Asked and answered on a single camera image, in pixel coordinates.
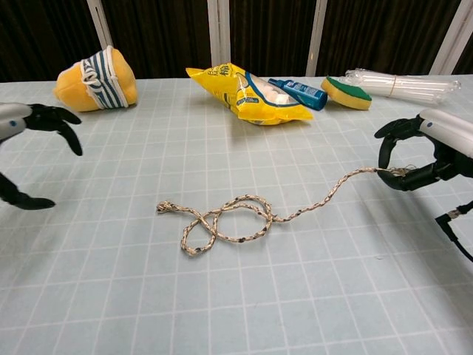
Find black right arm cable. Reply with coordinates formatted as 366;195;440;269
435;201;473;262

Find beige speckled braided rope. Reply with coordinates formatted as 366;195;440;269
155;166;418;259

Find bundle of clear plastic tubes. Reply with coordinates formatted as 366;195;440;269
345;68;463;108

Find yellow green sponge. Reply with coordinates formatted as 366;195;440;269
320;75;373;112

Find white metal frame post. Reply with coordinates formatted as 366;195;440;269
86;0;114;50
428;0;469;75
206;0;232;68
305;0;328;77

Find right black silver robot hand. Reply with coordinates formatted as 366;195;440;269
374;108;473;192

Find yellow plush toy striped band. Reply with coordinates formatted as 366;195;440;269
52;44;139;113

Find light blue checkered tablecloth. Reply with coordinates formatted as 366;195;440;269
0;73;473;355

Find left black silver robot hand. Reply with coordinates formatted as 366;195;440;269
0;102;83;211

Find yellow snack bag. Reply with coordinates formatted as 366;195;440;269
185;62;314;126

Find blue spray bottle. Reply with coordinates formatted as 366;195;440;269
267;77;329;112

